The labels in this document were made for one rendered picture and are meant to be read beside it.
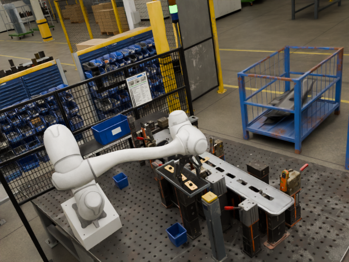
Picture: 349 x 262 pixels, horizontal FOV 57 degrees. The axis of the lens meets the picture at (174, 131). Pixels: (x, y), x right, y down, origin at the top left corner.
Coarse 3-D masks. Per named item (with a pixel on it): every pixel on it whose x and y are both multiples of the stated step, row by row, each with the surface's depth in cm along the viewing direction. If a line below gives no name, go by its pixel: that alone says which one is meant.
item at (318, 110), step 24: (288, 48) 458; (312, 48) 433; (336, 48) 411; (240, 72) 393; (288, 72) 473; (312, 72) 363; (240, 96) 407; (288, 96) 410; (312, 96) 412; (336, 96) 430; (264, 120) 439; (288, 120) 427; (312, 120) 415
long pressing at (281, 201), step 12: (168, 132) 276; (204, 156) 231; (216, 156) 229; (228, 168) 213; (228, 180) 202; (252, 180) 198; (240, 192) 189; (252, 192) 188; (264, 192) 186; (276, 192) 184; (264, 204) 177; (276, 204) 176; (288, 204) 174
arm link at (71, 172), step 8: (64, 160) 144; (72, 160) 145; (80, 160) 147; (56, 168) 145; (64, 168) 143; (72, 168) 144; (80, 168) 144; (88, 168) 145; (56, 176) 143; (64, 176) 143; (72, 176) 143; (80, 176) 144; (88, 176) 145; (56, 184) 143; (64, 184) 143; (72, 184) 144; (80, 184) 146
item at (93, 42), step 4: (136, 28) 598; (140, 28) 589; (124, 32) 581; (128, 32) 573; (112, 36) 564; (116, 36) 556; (92, 40) 569; (96, 40) 561; (100, 40) 553; (104, 40) 545; (108, 40) 539; (80, 44) 553; (84, 44) 546; (88, 44) 538; (92, 44) 531; (96, 44) 524; (80, 48) 555; (84, 48) 547; (88, 52) 544; (148, 104) 606
